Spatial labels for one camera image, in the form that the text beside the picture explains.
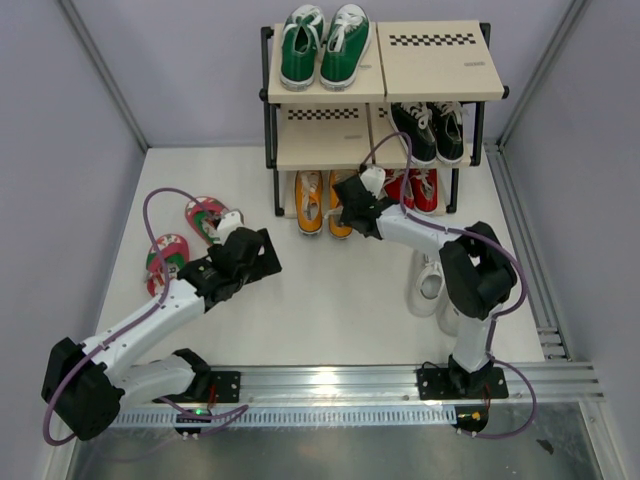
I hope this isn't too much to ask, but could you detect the black canvas sneaker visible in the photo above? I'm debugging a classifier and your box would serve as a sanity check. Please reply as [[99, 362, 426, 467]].
[[390, 102, 436, 166], [431, 101, 464, 164]]

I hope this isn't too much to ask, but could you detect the white leather sneaker right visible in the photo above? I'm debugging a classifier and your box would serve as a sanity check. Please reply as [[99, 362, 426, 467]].
[[436, 297, 461, 337]]

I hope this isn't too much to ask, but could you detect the pink green sandal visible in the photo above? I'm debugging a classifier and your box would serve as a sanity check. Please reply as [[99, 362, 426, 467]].
[[185, 196, 229, 245], [145, 233, 190, 297]]

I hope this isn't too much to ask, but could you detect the red canvas sneaker left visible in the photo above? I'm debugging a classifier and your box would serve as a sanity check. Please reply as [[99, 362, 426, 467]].
[[383, 169, 415, 209]]

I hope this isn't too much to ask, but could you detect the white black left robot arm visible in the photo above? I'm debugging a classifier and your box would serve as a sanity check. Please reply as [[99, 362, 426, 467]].
[[41, 227, 282, 441]]

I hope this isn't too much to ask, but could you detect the slotted grey cable duct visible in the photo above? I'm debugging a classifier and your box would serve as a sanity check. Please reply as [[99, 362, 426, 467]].
[[111, 404, 458, 429]]

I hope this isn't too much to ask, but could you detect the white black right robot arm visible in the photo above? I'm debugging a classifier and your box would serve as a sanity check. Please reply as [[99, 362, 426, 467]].
[[333, 175, 517, 397]]

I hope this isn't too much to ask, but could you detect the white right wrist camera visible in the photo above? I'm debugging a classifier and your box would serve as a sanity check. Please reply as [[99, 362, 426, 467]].
[[360, 165, 386, 197]]

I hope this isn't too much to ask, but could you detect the aluminium mounting rail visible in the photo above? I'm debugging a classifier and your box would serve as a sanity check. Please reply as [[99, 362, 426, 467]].
[[220, 362, 605, 407]]

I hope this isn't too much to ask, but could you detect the orange canvas sneaker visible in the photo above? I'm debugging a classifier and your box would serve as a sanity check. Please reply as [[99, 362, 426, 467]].
[[294, 171, 323, 235], [325, 170, 357, 240]]

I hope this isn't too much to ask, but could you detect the red canvas sneaker right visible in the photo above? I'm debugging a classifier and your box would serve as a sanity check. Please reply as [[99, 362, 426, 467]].
[[409, 169, 438, 214]]

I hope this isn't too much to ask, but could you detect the white leather sneaker left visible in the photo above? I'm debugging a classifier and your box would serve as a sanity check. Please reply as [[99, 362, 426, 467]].
[[406, 251, 445, 318]]

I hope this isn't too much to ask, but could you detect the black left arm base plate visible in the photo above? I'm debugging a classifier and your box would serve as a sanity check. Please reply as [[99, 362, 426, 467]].
[[166, 369, 242, 405]]

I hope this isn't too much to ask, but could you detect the green canvas sneaker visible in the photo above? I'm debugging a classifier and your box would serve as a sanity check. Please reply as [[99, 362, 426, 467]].
[[280, 4, 325, 91], [320, 4, 372, 91]]

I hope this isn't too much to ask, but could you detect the red canvas sneaker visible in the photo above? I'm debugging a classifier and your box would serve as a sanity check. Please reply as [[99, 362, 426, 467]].
[[383, 169, 415, 209], [409, 169, 438, 214]]

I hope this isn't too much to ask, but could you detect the black canvas sneaker left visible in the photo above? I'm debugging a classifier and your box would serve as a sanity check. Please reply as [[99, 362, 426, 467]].
[[390, 102, 436, 166]]

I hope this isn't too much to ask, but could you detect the green canvas sneaker right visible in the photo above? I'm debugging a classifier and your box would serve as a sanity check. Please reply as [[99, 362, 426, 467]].
[[320, 4, 372, 91]]

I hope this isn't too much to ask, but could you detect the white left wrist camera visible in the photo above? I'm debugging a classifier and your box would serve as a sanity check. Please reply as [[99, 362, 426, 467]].
[[216, 210, 244, 236]]

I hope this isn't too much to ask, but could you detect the white leather sneaker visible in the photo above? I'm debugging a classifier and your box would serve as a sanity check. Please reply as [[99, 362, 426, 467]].
[[406, 251, 445, 318], [436, 297, 461, 337]]

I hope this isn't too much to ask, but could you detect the green canvas sneaker left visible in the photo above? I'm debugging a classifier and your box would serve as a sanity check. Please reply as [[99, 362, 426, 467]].
[[280, 4, 325, 91]]

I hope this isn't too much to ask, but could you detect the black canvas sneaker right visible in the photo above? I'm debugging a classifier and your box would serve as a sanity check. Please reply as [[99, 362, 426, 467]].
[[431, 101, 464, 164]]

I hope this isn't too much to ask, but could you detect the cream black shoe shelf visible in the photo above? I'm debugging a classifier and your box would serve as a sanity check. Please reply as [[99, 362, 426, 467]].
[[259, 20, 509, 218]]

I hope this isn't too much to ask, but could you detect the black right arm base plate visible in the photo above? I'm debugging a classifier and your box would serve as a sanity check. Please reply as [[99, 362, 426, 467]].
[[415, 362, 509, 400]]

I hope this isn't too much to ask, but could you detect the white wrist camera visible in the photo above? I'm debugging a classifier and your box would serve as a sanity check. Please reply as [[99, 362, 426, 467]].
[[216, 210, 244, 236], [360, 165, 386, 197]]

